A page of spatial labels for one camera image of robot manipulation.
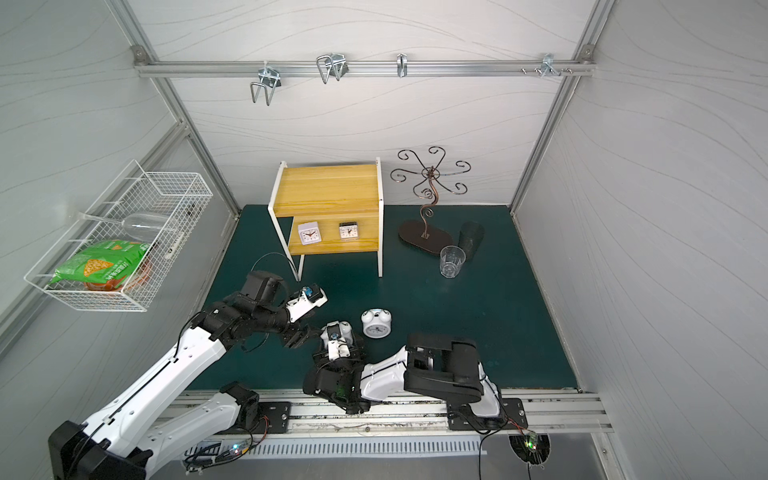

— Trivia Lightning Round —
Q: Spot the metal single hook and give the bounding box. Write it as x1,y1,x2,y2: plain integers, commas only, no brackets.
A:
396,53,408,78

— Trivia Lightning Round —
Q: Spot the white twin-bell alarm clock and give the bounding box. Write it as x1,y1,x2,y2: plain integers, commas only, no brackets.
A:
361,308,392,339
320,321,354,353

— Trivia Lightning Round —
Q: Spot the metal double hook middle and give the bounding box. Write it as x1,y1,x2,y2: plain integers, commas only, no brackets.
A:
316,53,349,84

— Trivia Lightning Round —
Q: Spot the metal scroll jewelry stand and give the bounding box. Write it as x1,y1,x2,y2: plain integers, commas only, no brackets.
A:
390,145,468,256

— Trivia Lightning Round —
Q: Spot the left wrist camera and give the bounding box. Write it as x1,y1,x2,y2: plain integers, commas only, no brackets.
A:
285,284,328,323

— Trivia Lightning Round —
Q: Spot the clear wine glass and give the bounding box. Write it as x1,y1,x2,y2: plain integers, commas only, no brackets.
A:
80,212,179,243

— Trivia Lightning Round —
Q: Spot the metal hook right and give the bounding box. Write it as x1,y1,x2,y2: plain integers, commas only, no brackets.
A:
520,54,573,78

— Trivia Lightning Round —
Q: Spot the red snack package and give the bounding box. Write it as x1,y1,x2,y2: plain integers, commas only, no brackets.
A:
84,276,148,292

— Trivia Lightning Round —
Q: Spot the aluminium top rail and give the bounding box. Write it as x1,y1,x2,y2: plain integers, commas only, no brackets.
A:
134,58,596,79

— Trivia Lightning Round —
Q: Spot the dark tinted glass cup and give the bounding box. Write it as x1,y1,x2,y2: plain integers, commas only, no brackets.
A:
457,221,485,261

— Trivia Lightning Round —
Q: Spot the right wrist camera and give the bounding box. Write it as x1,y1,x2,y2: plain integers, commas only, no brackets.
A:
326,338,351,362

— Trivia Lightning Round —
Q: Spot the metal double hook left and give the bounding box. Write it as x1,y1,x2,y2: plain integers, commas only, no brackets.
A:
250,63,282,106

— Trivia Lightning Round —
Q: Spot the green snack bag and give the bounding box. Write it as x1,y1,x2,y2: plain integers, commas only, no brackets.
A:
49,239,150,284

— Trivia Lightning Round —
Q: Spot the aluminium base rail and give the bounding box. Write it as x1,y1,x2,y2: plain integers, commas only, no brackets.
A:
161,388,614,442

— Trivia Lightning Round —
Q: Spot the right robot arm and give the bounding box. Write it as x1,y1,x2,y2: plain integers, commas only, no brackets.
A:
302,333,503,420

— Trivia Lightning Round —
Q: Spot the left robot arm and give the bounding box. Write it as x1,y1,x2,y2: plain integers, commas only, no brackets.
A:
48,271,327,479

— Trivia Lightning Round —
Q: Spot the wooden two-tier shelf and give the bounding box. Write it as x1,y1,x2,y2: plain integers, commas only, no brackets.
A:
267,159,384,281

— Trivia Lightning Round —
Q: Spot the metal double hook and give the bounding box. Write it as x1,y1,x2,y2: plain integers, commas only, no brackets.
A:
316,53,349,84
250,63,282,106

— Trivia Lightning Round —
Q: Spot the white square alarm clock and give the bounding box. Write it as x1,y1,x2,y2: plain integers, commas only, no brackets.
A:
297,221,322,245

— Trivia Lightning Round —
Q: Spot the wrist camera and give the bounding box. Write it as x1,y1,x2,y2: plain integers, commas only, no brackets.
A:
326,338,351,362
285,284,328,323

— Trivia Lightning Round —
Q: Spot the white wire basket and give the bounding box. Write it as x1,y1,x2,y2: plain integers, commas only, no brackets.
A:
24,161,212,312

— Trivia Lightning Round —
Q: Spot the clear drinking glass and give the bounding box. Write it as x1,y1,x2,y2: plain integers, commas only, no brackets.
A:
439,245,466,279

